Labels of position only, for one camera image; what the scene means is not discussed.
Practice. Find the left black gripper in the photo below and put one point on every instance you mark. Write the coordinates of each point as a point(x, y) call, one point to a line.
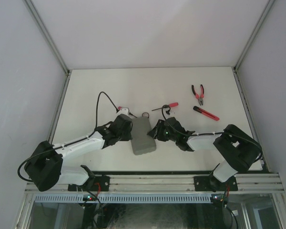
point(127, 137)

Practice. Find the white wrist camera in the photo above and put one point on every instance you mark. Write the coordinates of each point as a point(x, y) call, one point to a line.
point(170, 112)
point(123, 111)

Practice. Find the right aluminium frame post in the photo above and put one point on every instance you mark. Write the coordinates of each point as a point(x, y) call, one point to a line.
point(253, 36)

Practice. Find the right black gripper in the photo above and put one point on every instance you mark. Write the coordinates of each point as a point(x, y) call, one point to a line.
point(160, 130)

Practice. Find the red-handled screwdriver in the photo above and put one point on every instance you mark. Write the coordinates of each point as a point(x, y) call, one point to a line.
point(171, 105)
point(132, 115)

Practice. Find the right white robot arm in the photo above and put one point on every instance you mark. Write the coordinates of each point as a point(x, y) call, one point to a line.
point(237, 148)

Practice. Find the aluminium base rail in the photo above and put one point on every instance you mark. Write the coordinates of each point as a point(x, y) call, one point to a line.
point(247, 183)

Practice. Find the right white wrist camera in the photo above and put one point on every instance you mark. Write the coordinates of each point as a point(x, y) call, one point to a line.
point(170, 112)

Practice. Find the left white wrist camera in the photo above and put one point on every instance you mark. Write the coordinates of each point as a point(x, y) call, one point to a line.
point(123, 111)

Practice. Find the left aluminium frame post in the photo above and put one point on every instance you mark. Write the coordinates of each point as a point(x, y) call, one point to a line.
point(32, 9)

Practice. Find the blue slotted cable duct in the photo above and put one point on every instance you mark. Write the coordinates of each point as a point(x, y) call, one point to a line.
point(123, 198)

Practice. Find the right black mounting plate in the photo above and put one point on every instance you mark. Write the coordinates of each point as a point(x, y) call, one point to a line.
point(207, 183)

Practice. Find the red black pliers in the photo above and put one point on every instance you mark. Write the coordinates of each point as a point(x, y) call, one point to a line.
point(199, 96)

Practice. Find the red black utility knife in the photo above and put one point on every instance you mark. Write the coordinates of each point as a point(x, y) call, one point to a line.
point(205, 113)

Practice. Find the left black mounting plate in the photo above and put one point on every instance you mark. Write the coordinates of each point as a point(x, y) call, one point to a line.
point(99, 183)

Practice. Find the aluminium frame post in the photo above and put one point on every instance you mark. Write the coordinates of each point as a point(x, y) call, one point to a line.
point(253, 36)
point(32, 9)

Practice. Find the black mounting plate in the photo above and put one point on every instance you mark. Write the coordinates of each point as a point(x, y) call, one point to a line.
point(99, 183)
point(207, 183)

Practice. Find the grey plastic tool case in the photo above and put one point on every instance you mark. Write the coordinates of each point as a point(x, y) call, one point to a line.
point(141, 142)

